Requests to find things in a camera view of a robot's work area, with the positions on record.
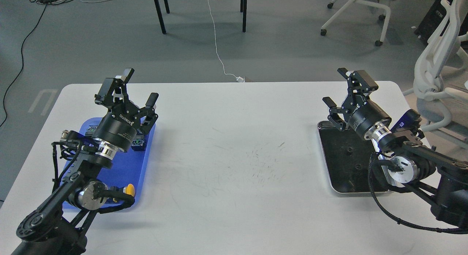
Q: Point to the red emergency stop button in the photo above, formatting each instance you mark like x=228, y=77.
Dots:
x=140, y=142

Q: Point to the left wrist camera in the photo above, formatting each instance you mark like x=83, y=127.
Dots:
x=75, y=137

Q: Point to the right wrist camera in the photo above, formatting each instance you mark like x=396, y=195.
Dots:
x=410, y=120

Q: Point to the metal tray with black mat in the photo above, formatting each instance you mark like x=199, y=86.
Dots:
x=343, y=177

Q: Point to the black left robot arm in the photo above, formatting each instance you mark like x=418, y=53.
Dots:
x=59, y=225

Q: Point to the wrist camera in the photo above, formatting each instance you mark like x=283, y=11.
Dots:
x=410, y=120
x=75, y=137

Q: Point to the blue plastic tray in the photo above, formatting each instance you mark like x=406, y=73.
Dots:
x=127, y=167

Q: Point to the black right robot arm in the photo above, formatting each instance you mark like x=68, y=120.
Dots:
x=401, y=162

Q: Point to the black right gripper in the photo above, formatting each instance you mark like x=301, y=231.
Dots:
x=360, y=113

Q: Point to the white office chair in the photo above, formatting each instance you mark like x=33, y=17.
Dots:
x=440, y=77

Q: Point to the yellow push button switch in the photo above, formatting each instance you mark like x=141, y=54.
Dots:
x=129, y=190

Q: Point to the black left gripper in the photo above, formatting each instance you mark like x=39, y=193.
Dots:
x=119, y=126

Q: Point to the small blue contact block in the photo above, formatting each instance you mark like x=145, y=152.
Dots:
x=90, y=130

